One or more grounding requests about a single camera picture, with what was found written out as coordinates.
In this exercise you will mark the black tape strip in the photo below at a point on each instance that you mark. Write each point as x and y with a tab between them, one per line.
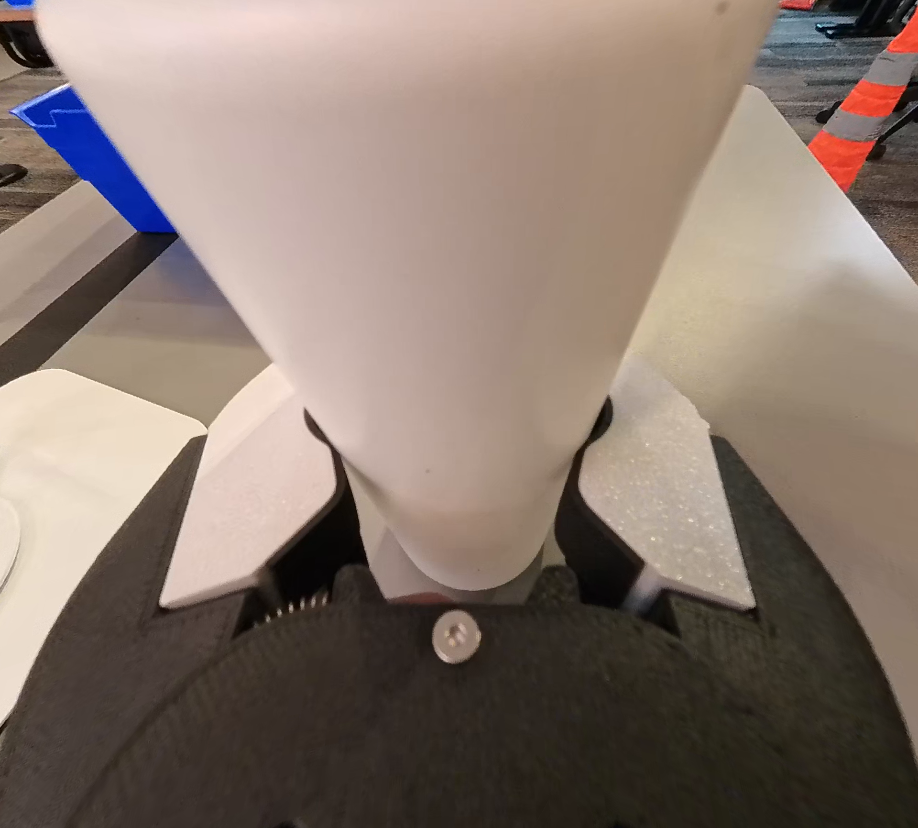
79	311

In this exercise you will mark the orange traffic cone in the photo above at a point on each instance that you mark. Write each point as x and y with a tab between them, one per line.
860	118

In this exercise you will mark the blue plastic bin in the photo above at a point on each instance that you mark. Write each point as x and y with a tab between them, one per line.
100	153

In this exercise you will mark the black office chair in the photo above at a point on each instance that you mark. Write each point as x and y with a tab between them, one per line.
900	118

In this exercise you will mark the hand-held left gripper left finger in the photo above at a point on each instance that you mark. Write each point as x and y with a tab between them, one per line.
244	512

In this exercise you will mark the white stand base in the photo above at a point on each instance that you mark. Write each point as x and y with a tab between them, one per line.
93	469

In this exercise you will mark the black round-base floor stand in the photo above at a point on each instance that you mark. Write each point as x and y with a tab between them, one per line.
11	175

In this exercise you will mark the brown edged table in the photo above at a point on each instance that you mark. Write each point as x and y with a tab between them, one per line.
14	14

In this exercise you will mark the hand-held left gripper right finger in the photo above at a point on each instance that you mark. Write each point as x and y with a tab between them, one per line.
667	505

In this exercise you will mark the white bottle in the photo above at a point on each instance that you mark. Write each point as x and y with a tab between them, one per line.
430	196

